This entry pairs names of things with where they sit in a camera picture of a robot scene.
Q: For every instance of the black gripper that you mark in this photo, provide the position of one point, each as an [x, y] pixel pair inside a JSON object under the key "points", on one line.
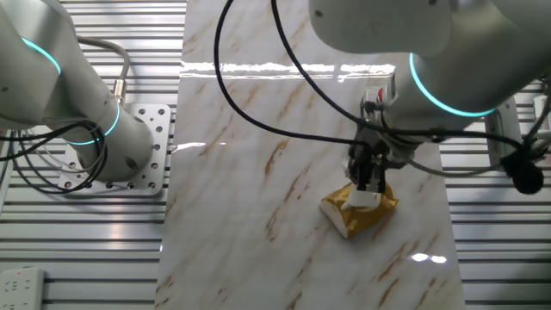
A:
{"points": [[374, 153]]}

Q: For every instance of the white paper napkin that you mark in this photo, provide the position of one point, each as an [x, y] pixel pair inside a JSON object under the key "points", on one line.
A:
{"points": [[361, 200]]}

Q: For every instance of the gold tissue pack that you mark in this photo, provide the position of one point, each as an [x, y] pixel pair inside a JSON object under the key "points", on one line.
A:
{"points": [[361, 219]]}

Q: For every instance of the white power strip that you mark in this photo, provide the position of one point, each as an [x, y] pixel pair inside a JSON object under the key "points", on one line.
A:
{"points": [[21, 288]]}

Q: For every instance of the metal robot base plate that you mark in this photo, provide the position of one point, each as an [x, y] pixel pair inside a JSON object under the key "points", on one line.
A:
{"points": [[159, 129]]}

